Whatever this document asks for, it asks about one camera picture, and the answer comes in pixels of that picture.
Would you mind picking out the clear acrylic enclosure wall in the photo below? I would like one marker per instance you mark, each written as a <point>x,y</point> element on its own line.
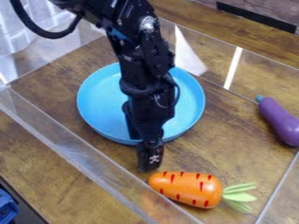
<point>79,178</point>

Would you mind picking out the blue object at corner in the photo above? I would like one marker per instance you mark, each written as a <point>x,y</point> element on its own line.
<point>8,208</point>

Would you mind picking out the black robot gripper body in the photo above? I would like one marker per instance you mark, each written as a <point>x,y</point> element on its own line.
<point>153,110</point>

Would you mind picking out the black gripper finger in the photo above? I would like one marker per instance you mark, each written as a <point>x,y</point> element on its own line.
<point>150,157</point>
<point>133,133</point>

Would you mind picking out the blue round plate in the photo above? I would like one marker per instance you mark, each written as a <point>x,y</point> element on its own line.
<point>101,100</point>

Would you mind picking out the purple toy eggplant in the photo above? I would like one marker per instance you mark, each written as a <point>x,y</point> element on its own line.
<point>283,122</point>

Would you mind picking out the orange toy carrot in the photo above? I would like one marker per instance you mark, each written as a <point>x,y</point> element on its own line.
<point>201,190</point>

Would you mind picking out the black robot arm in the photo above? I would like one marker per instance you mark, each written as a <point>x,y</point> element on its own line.
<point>146,61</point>

